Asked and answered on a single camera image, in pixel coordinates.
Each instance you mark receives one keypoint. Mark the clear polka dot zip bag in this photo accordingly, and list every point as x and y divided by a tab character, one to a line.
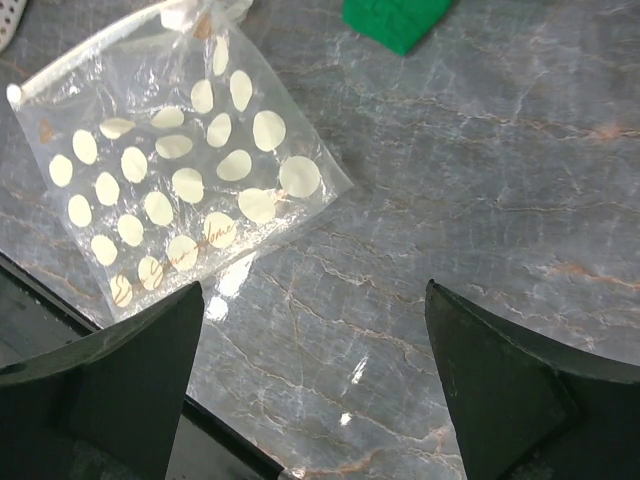
171	150

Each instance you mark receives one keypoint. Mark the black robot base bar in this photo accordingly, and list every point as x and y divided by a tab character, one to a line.
35	321

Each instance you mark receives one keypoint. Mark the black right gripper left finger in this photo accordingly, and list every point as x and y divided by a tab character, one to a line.
118	392

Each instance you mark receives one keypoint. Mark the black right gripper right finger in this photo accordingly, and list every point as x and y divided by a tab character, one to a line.
525	406

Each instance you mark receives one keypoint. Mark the white perforated fruit basket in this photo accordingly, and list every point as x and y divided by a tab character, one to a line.
11	13

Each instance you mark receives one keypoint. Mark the green t-shirt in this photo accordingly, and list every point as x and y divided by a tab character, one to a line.
396	24

